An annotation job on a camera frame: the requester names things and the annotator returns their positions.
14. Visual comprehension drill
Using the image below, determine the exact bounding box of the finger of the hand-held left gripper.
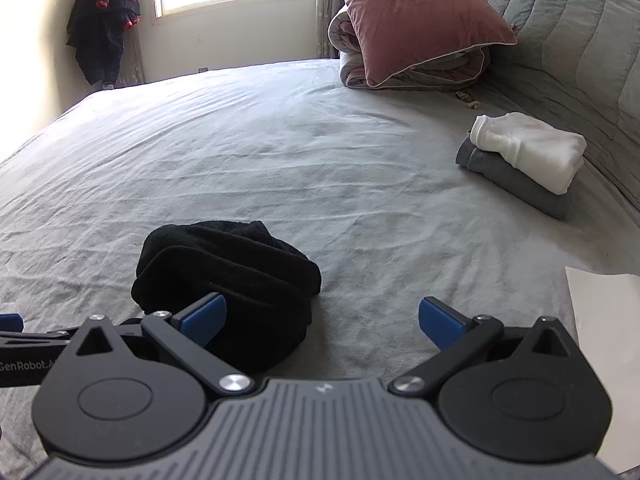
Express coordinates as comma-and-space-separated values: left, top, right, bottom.
0, 312, 81, 349

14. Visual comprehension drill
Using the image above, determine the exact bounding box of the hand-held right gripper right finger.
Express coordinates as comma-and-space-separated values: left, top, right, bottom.
387, 297, 581, 396

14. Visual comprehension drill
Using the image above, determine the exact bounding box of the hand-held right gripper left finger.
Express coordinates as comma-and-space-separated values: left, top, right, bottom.
69, 292, 256, 396

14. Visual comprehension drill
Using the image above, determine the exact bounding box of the black garment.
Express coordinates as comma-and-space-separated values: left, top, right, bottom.
131, 220, 322, 376

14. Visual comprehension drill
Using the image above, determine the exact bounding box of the folded grey garment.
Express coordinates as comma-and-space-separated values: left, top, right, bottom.
455, 135, 576, 221

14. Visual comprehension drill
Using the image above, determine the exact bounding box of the white paper sheet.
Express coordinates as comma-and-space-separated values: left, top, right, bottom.
565, 266, 640, 478

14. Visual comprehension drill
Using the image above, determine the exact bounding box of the bed with grey sheet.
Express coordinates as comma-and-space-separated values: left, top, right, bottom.
0, 57, 640, 480

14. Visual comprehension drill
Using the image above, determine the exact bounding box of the folded white garment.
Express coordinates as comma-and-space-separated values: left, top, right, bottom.
469, 112, 588, 195

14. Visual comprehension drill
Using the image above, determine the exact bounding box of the folded grey pink duvet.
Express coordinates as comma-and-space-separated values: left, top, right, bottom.
327, 5, 493, 92

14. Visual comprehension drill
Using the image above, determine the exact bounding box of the pink pillow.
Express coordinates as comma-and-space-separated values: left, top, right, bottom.
330, 0, 518, 88

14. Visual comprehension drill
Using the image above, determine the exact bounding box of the dark hanging jacket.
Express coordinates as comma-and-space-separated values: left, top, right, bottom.
66, 0, 142, 87

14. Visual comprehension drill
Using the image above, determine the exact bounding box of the grey quilted blanket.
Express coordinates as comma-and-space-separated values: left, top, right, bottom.
452, 0, 640, 281

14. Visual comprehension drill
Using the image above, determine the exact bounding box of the grey curtain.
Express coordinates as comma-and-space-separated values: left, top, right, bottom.
314, 0, 351, 60

